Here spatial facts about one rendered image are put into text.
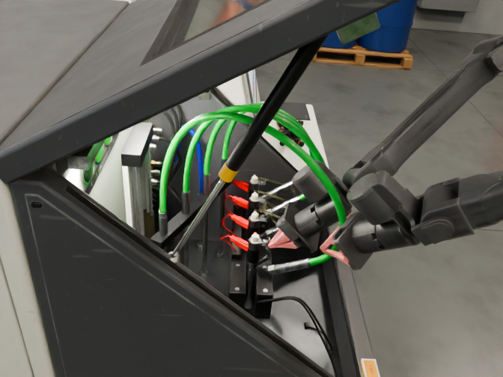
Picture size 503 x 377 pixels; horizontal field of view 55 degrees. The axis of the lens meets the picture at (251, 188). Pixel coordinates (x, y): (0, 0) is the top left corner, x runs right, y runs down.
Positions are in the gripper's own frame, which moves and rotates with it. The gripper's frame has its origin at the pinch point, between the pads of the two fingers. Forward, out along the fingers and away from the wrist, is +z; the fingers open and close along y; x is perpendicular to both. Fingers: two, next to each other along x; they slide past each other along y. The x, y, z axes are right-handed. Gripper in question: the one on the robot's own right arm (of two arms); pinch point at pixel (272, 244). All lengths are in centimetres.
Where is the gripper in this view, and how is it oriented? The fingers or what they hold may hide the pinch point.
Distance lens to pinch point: 106.4
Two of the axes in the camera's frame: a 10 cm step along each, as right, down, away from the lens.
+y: -6.8, -6.8, -2.7
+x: -2.3, 5.5, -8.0
